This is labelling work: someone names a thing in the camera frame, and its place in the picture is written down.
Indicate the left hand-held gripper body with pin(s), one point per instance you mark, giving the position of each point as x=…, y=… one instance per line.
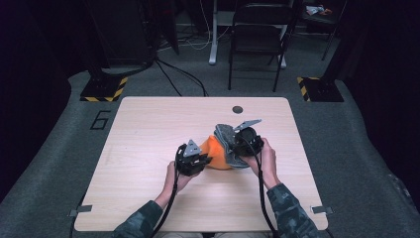
x=188, y=162

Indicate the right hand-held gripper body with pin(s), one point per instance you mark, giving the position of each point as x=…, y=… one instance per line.
x=247, y=142

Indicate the orange plush toy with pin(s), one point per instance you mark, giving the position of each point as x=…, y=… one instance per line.
x=214, y=155

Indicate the grey fluffy cloth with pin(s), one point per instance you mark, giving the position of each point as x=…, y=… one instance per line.
x=222, y=134

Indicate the person's left hand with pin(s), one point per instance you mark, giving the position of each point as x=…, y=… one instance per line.
x=173, y=183

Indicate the person's right hand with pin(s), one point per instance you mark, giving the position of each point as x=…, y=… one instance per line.
x=268, y=165

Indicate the round dark table grommet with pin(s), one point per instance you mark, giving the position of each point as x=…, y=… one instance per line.
x=237, y=109

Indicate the white desk leg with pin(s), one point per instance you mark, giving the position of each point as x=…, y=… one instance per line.
x=213, y=49
x=283, y=62

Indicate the black striped stand base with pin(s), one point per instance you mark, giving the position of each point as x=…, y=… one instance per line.
x=102, y=87
x=322, y=89

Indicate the black folding chair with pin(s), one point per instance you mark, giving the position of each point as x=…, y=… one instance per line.
x=261, y=15

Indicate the dark chair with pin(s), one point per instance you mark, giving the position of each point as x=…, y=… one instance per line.
x=317, y=20

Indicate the black equipment cabinet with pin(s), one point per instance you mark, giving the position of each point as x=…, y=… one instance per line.
x=122, y=33

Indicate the white and orange object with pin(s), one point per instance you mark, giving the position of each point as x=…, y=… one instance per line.
x=315, y=10

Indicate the grey metal table bracket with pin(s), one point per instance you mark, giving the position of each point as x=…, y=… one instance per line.
x=81, y=210
x=322, y=210

